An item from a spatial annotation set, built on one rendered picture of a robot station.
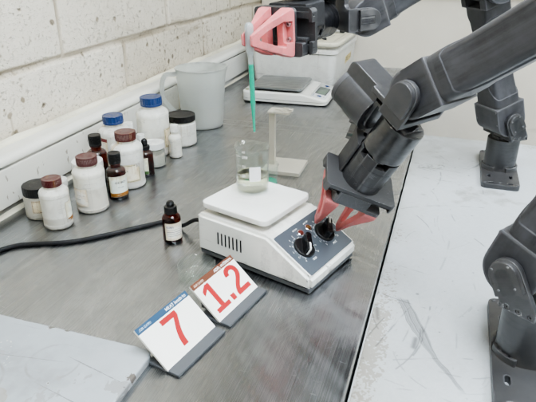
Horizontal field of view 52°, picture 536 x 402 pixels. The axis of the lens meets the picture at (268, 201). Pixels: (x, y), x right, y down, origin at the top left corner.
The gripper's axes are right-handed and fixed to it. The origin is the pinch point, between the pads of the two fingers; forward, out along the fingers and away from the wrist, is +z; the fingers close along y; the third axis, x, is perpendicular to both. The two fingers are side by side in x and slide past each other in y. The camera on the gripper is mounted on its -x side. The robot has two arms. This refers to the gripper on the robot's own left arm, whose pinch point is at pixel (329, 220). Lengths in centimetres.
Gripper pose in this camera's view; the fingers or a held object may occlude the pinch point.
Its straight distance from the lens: 80.8
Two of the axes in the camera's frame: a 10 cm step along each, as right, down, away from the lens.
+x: -0.7, 7.0, -7.1
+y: -9.1, -3.3, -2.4
